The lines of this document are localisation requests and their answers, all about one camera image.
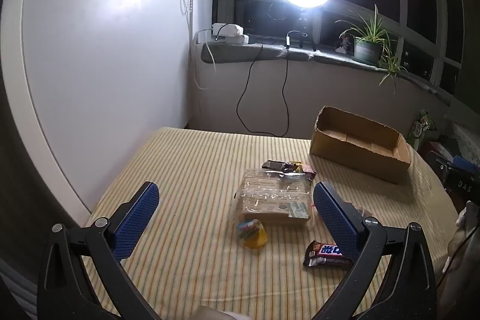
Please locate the yellow jelly cup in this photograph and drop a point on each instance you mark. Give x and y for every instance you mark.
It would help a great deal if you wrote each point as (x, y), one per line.
(252, 233)

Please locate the green snack package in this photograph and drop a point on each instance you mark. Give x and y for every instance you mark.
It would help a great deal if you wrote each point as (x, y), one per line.
(423, 127)

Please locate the small figurine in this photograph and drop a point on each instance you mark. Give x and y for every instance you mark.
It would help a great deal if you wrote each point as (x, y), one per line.
(343, 42)

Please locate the potted spider plant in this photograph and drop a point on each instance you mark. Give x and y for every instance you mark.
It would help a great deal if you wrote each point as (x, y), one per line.
(367, 50)

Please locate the white power adapter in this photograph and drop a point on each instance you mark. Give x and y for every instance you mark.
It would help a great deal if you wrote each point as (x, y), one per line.
(228, 31)

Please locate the black box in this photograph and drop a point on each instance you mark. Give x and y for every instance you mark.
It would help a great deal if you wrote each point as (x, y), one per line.
(465, 185)

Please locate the pink candy wrapper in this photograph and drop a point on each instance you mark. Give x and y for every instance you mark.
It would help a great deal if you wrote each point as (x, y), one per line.
(309, 172)

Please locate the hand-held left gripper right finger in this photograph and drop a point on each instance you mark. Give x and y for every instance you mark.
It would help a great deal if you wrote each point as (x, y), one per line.
(333, 222)

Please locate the grey stone windowsill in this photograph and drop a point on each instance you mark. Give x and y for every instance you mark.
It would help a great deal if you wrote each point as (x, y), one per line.
(232, 54)

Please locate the large clear biscuit packet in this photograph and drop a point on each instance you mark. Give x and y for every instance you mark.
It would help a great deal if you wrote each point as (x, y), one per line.
(270, 196)

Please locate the white plastic bag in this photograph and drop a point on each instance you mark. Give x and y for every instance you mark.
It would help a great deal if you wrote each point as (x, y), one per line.
(465, 230)

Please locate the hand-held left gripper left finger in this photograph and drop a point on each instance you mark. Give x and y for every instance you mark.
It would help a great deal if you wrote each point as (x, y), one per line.
(137, 218)

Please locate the brown cardboard box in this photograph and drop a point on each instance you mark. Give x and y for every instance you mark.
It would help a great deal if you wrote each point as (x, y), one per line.
(356, 158)

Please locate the brown chocolate bar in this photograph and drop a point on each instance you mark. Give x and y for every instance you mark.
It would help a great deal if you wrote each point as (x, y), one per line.
(318, 256)
(277, 166)

